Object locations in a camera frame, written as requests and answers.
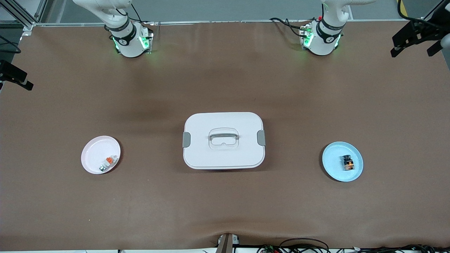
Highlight black orange switch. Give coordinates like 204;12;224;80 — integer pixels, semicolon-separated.
340;154;355;172

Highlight white lidded storage box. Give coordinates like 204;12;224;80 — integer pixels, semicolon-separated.
182;112;266;170

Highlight pink round plate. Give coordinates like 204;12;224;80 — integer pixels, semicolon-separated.
81;136;121;175

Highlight light blue round plate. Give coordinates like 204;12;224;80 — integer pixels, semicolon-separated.
322;141;364;182

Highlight aluminium frame profile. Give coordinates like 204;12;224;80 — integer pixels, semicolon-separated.
421;0;444;28
0;0;48;31

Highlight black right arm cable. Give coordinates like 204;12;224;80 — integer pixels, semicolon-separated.
0;35;22;54

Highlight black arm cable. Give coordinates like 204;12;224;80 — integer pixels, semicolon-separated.
0;35;22;54
397;0;424;22

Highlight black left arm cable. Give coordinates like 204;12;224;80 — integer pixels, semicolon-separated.
397;0;424;22

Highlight black base cable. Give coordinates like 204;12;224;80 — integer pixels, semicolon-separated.
270;17;307;37

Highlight metal table edge rail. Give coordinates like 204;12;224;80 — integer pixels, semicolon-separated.
35;19;433;27

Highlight tangled black cables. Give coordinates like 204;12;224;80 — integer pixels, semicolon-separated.
257;238;450;253

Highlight grey box handle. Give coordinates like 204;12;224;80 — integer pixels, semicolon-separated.
209;130;239;141

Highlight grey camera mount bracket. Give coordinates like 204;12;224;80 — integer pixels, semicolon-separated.
216;233;240;253

